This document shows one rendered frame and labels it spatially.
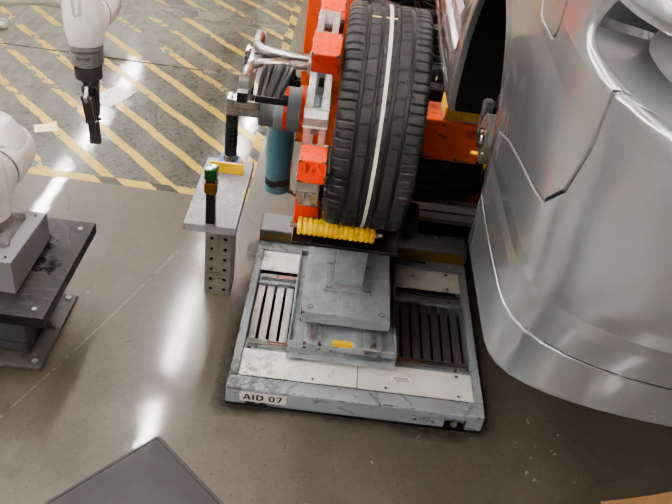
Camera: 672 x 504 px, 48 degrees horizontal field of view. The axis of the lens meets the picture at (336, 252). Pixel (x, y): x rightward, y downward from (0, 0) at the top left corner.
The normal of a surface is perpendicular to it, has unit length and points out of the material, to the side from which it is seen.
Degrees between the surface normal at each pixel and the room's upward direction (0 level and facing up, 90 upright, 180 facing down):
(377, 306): 0
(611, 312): 100
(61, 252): 0
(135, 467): 0
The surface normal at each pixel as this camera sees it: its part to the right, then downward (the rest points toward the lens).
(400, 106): 0.02, 0.06
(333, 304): 0.12, -0.79
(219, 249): -0.05, 0.59
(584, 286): -0.68, 0.44
